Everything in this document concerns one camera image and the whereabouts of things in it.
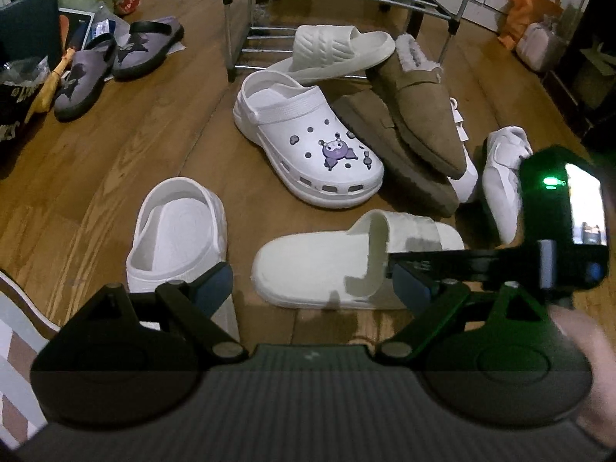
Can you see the white bag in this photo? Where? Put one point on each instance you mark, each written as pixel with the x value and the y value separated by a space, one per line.
pixel 539 45

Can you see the orange bag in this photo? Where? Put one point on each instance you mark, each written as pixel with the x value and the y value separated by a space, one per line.
pixel 527 5

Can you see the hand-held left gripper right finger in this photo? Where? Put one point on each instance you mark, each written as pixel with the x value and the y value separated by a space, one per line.
pixel 409 291

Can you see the red snack packet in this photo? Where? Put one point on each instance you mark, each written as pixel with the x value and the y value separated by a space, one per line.
pixel 127 0

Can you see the dark flat box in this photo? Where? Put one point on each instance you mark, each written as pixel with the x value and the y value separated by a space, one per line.
pixel 29 29

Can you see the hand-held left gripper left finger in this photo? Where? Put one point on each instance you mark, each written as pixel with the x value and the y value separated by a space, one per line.
pixel 217 283

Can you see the person's right hand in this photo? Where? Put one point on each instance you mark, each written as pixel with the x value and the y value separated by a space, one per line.
pixel 601 375

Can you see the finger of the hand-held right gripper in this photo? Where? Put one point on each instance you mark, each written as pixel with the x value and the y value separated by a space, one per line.
pixel 462 263

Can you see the white slide sandal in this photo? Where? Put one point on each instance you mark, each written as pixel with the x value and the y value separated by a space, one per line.
pixel 308 264
pixel 337 48

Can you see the plain white clog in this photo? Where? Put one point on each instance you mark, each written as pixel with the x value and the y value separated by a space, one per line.
pixel 178 231

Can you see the purple clog with black sole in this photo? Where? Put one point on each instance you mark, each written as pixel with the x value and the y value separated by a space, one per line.
pixel 144 45
pixel 82 82

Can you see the brown fur-lined suede slipper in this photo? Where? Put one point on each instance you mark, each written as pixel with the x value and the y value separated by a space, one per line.
pixel 375 130
pixel 418 115

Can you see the black printed bag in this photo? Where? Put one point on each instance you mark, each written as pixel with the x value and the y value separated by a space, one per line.
pixel 14 120

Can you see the patterned rug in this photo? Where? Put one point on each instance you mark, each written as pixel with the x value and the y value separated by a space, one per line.
pixel 17 370

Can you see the white clog with purple charms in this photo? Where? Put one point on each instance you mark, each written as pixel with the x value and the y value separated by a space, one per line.
pixel 298 120

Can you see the black cabinet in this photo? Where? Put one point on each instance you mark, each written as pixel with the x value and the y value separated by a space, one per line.
pixel 587 57

